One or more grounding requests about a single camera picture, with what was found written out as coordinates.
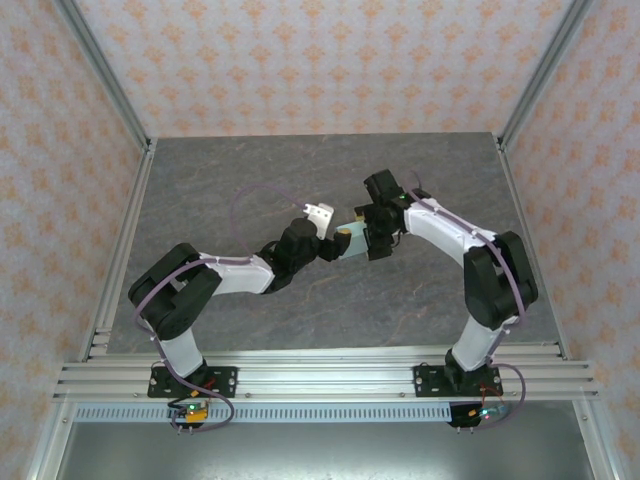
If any narrow aluminium table edge rail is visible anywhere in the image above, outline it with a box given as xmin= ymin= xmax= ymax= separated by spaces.
xmin=84 ymin=341 xmax=570 ymax=363

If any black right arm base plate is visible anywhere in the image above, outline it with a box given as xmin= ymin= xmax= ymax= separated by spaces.
xmin=412 ymin=364 xmax=503 ymax=399

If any aluminium frame post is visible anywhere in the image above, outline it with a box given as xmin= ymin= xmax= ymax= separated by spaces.
xmin=52 ymin=0 xmax=154 ymax=151
xmin=496 ymin=0 xmax=597 ymax=150

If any grey slotted cable duct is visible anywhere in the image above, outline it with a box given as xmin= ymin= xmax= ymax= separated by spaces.
xmin=73 ymin=403 xmax=454 ymax=424

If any grey metal shelf panel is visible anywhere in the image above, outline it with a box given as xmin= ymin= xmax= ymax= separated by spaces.
xmin=53 ymin=421 xmax=597 ymax=480

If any wide aluminium base rail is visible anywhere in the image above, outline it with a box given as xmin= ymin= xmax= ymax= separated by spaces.
xmin=52 ymin=360 xmax=601 ymax=402

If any light teal paper box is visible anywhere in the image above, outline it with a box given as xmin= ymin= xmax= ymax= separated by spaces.
xmin=335 ymin=221 xmax=371 ymax=261

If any aluminium table side rail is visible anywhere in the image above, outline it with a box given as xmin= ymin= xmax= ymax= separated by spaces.
xmin=78 ymin=138 xmax=159 ymax=362
xmin=493 ymin=133 xmax=572 ymax=361

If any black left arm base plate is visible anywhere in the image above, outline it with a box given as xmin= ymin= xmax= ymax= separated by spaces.
xmin=146 ymin=365 xmax=240 ymax=399

